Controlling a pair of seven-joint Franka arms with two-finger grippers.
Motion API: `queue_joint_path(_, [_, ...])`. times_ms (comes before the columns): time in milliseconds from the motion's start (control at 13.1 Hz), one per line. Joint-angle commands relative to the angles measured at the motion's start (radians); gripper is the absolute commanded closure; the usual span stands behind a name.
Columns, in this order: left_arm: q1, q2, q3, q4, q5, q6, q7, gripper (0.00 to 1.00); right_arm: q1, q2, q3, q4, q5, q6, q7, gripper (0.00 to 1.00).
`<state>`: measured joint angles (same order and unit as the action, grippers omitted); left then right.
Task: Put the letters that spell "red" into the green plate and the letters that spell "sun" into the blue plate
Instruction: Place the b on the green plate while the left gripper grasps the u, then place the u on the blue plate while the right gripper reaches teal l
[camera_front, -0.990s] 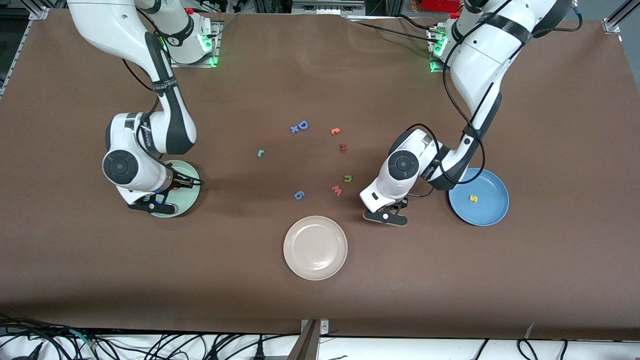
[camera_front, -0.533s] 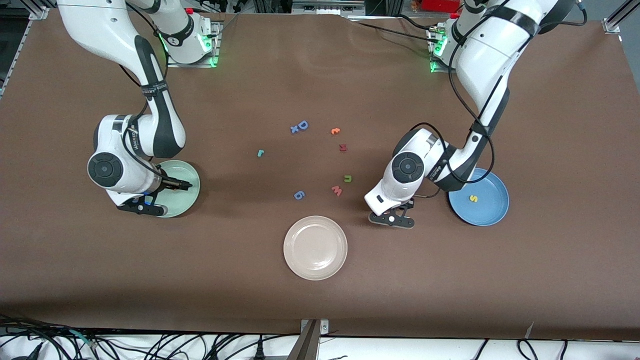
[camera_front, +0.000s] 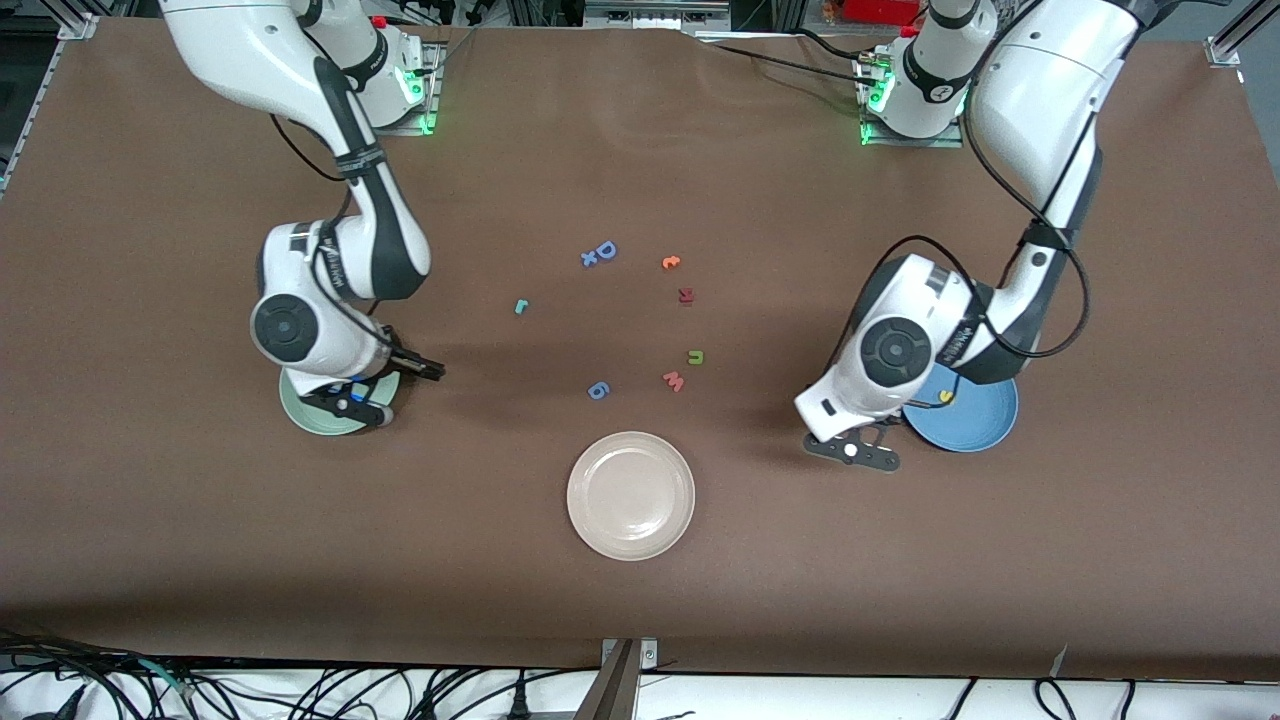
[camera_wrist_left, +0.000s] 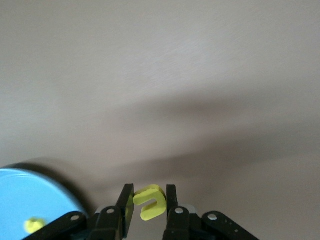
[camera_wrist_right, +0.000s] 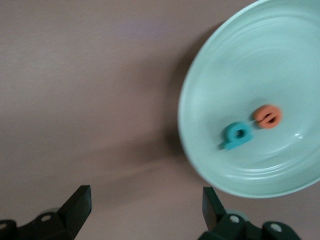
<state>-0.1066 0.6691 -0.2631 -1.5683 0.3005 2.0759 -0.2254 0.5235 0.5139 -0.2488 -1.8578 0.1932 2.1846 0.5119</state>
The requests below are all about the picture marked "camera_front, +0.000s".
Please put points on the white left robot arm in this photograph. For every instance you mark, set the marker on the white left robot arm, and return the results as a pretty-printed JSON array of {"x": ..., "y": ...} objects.
[{"x": 1040, "y": 100}]

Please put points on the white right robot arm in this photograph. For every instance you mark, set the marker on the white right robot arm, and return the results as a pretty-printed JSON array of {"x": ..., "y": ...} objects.
[{"x": 240, "y": 50}]

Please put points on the pale green round plate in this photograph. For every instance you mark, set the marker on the pale green round plate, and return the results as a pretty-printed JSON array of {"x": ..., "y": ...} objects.
[{"x": 320, "y": 428}]

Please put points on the blue foam numeral six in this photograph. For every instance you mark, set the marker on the blue foam numeral six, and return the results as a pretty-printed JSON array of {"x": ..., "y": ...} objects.
[{"x": 598, "y": 391}]

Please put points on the blue foam capital D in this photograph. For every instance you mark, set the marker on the blue foam capital D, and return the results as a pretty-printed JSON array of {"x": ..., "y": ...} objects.
[{"x": 606, "y": 251}]

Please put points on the off-white round plate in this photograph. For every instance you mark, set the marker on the off-white round plate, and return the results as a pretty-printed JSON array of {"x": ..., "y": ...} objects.
[{"x": 630, "y": 495}]

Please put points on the pink foam letter w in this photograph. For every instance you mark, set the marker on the pink foam letter w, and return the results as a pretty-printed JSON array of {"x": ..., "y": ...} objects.
[{"x": 673, "y": 382}]

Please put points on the brown table cover mat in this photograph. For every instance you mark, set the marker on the brown table cover mat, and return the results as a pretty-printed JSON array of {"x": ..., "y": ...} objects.
[{"x": 200, "y": 550}]

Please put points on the blue round plate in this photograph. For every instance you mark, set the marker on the blue round plate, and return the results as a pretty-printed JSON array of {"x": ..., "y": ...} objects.
[{"x": 980, "y": 420}]

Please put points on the red box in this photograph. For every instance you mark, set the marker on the red box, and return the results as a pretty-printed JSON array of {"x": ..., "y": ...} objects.
[{"x": 880, "y": 10}]

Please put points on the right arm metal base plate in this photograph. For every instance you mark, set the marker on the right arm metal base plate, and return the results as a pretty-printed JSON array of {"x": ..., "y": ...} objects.
[{"x": 432, "y": 90}]

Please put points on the metal table clamp bracket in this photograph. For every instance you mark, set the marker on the metal table clamp bracket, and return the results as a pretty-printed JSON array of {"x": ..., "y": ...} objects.
[{"x": 615, "y": 690}]

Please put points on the silver table corner bracket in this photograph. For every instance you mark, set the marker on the silver table corner bracket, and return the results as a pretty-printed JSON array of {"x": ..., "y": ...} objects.
[
  {"x": 80, "y": 28},
  {"x": 1225, "y": 50}
]

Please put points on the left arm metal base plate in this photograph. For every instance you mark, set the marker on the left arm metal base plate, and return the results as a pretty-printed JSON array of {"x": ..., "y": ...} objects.
[{"x": 905, "y": 142}]

